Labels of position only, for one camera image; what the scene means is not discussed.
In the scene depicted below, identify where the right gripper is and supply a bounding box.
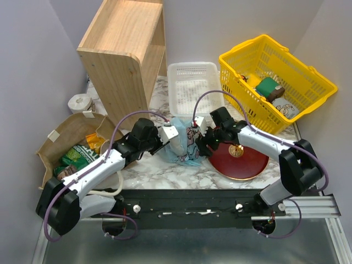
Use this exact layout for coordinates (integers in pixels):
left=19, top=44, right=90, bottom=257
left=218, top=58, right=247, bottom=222
left=195, top=122, right=226, bottom=157

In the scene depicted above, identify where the light blue plastic bag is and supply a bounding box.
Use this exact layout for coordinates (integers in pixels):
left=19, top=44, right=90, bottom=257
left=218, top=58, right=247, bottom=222
left=157, top=117, right=204, bottom=166

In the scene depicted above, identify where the brown paper bag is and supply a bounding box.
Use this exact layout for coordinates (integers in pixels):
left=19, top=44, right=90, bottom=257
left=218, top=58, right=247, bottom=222
left=36, top=113, right=115, bottom=190

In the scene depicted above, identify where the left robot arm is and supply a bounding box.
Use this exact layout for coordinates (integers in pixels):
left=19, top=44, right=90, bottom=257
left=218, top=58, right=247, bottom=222
left=36, top=118, right=178, bottom=236

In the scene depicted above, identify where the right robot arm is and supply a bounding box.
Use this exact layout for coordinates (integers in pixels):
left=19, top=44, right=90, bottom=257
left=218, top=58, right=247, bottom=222
left=193, top=107, right=323, bottom=216

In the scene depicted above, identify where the red round plate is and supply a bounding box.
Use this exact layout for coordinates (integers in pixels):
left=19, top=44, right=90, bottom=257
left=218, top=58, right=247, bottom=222
left=208, top=144, right=270, bottom=180

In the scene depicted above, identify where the orange snack packet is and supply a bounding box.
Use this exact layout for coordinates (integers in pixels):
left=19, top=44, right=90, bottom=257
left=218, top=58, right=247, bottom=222
left=85, top=133, right=106, bottom=154

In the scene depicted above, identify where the green snack packet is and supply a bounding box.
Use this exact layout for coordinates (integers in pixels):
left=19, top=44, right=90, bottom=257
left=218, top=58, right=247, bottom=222
left=53, top=145, right=100, bottom=180

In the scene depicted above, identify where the white plastic basket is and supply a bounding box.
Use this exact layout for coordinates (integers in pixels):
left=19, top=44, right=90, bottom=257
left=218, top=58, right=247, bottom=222
left=167, top=62, right=224, bottom=119

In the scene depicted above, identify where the green box in basket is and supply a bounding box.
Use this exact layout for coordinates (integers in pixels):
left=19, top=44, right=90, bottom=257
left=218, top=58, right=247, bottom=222
left=255, top=77, right=279, bottom=97

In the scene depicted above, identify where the wooden shelf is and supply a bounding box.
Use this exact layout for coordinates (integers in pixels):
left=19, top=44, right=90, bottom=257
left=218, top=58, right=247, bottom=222
left=77, top=1, right=167, bottom=130

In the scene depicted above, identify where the yellow shopping basket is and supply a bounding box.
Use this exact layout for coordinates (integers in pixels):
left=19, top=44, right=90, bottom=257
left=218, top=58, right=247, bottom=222
left=218, top=34, right=338, bottom=134

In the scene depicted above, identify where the white cartoon packet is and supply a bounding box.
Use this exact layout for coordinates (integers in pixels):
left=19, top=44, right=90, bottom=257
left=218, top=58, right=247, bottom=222
left=272, top=97, right=300, bottom=119

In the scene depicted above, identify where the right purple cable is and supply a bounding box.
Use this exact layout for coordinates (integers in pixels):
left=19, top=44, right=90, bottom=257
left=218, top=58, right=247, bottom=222
left=192, top=90, right=329, bottom=193

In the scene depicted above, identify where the purple cable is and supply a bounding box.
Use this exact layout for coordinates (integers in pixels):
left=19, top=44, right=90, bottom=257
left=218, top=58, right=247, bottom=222
left=43, top=111, right=170, bottom=243
left=192, top=90, right=329, bottom=193

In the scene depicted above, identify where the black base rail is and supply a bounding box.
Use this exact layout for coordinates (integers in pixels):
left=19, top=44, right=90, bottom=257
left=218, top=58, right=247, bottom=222
left=111, top=189, right=286, bottom=229

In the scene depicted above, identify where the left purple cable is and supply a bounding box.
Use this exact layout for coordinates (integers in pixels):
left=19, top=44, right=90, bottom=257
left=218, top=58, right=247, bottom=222
left=43, top=111, right=170, bottom=243

